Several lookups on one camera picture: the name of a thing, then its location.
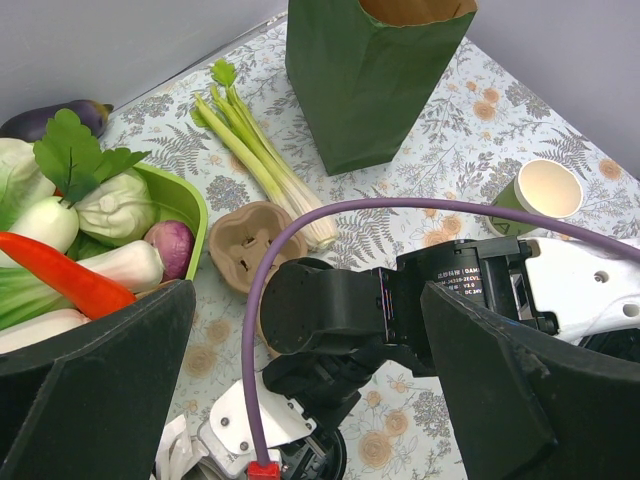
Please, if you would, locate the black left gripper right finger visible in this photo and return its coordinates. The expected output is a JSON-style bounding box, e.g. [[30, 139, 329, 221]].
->
[[421, 282, 639, 479]]

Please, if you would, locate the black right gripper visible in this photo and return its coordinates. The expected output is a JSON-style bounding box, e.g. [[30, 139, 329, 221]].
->
[[259, 258, 430, 430]]

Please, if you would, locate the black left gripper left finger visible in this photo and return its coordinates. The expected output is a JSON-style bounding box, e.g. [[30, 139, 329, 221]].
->
[[1, 280, 196, 479]]

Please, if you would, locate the single green paper cup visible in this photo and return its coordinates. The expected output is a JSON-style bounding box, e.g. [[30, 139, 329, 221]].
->
[[491, 159, 583, 219]]

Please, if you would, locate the black coffee cup lid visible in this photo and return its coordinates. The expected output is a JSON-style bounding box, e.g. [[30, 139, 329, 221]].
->
[[279, 430, 347, 480]]

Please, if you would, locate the white daikon radish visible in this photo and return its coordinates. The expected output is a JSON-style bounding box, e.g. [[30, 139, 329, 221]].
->
[[0, 309, 91, 354]]

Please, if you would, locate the red carrot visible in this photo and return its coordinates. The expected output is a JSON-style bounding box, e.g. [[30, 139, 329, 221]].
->
[[1, 232, 136, 320]]

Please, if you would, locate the brown cardboard cup carrier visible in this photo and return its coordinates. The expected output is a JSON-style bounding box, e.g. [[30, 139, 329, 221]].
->
[[208, 201, 292, 294]]

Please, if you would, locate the green bok choy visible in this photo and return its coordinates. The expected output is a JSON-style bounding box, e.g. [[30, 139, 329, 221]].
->
[[0, 268, 74, 329]]

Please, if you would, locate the purple onion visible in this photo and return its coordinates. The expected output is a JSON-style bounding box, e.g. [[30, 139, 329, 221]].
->
[[144, 220, 195, 281]]

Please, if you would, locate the pale green cabbage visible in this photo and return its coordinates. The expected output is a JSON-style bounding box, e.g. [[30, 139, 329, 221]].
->
[[75, 169, 159, 247]]

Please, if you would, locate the green vegetable tray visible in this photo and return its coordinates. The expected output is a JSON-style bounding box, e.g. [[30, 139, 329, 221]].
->
[[134, 163, 209, 280]]

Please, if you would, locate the floral table mat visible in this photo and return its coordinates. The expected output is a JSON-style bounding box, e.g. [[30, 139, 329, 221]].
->
[[103, 23, 639, 479]]

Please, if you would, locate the celery stalk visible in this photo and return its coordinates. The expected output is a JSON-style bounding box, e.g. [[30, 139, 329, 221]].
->
[[191, 59, 322, 220]]

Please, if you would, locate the green paper bag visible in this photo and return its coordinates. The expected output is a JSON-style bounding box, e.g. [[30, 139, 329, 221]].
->
[[285, 0, 478, 176]]

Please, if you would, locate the purple eggplant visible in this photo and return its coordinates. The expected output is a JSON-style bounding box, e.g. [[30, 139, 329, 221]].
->
[[0, 98, 115, 144]]

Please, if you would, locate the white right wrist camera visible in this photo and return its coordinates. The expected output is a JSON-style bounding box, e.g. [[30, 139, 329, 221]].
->
[[197, 375, 317, 479]]

